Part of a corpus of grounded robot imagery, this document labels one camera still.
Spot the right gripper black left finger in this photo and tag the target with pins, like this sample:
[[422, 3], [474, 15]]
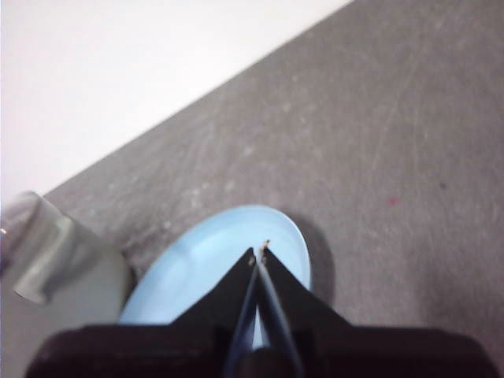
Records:
[[220, 303]]

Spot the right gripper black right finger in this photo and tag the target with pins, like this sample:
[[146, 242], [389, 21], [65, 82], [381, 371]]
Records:
[[295, 303]]

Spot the blue round plate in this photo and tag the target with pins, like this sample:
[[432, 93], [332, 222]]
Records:
[[204, 260]]

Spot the pale green electric steamer pot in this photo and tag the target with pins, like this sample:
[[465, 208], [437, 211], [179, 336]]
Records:
[[78, 283]]

